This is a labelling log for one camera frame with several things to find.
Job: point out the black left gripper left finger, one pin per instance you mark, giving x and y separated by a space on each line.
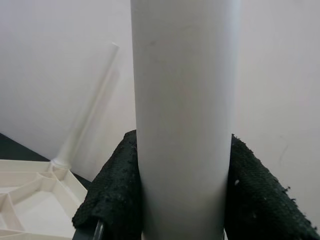
112 190

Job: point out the white plastic table leg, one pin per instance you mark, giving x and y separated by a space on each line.
185 100
87 112

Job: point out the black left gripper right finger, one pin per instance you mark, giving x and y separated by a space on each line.
262 200

